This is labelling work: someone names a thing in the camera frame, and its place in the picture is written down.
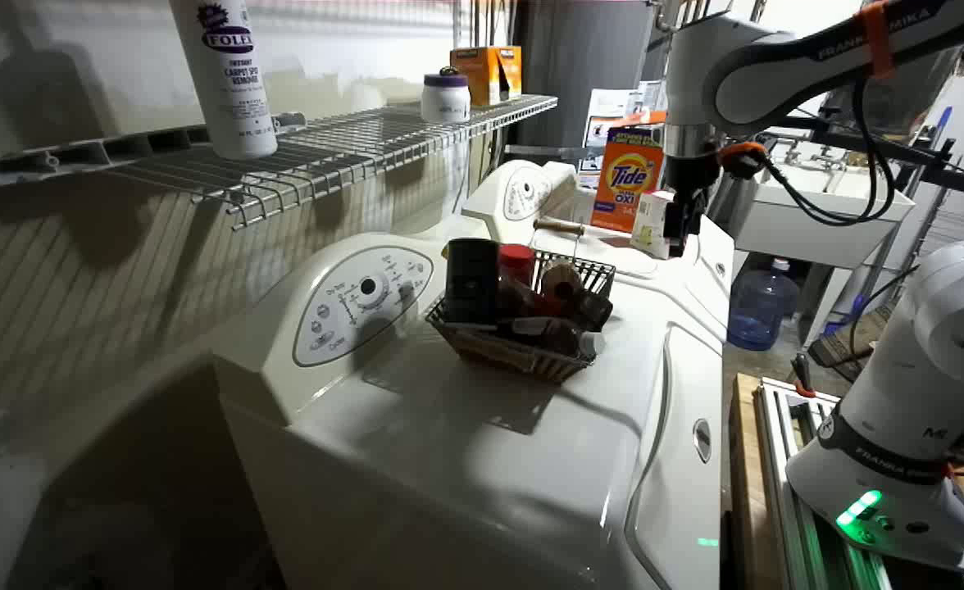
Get oval washer control panel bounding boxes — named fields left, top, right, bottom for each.
left=287, top=244, right=438, bottom=370

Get blue water jug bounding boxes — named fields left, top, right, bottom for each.
left=726, top=255, right=802, bottom=353

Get pink and white box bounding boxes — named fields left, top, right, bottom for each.
left=628, top=191, right=675, bottom=261

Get black tripod bar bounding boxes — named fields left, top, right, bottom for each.
left=765, top=107, right=964, bottom=206

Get orange Tide detergent box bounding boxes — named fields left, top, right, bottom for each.
left=590, top=123, right=669, bottom=239

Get white jar blue lid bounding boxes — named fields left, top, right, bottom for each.
left=419, top=67, right=474, bottom=123

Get orange cardboard box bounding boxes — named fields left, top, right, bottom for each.
left=446, top=46, right=505, bottom=110
left=495, top=42, right=529, bottom=102

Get white wire shelf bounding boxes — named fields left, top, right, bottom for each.
left=0, top=92, right=561, bottom=234

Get glass jar black lid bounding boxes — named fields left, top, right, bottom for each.
left=576, top=290, right=621, bottom=333

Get white washing machine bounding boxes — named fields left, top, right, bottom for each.
left=212, top=225, right=727, bottom=590

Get dark blue cylindrical canister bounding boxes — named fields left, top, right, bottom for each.
left=442, top=236, right=505, bottom=329

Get aluminium frame rails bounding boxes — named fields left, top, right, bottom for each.
left=754, top=373, right=902, bottom=590

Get white dryer machine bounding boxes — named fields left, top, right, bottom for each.
left=458, top=157, right=739, bottom=331

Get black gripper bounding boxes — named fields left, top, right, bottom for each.
left=661, top=153, right=726, bottom=261

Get red lidded bottle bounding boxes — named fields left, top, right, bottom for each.
left=495, top=244, right=542, bottom=290

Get tall white spray bottle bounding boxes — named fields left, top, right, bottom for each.
left=167, top=0, right=281, bottom=164

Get white utility sink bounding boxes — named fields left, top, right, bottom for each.
left=721, top=160, right=919, bottom=271

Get brown wooden handle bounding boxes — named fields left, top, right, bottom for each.
left=532, top=213, right=590, bottom=239

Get wire mesh basket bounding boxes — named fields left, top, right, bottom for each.
left=425, top=247, right=621, bottom=386

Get wooden platform board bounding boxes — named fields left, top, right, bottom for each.
left=727, top=370, right=792, bottom=590

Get grey covered cylinder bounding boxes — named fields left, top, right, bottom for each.
left=831, top=46, right=964, bottom=146

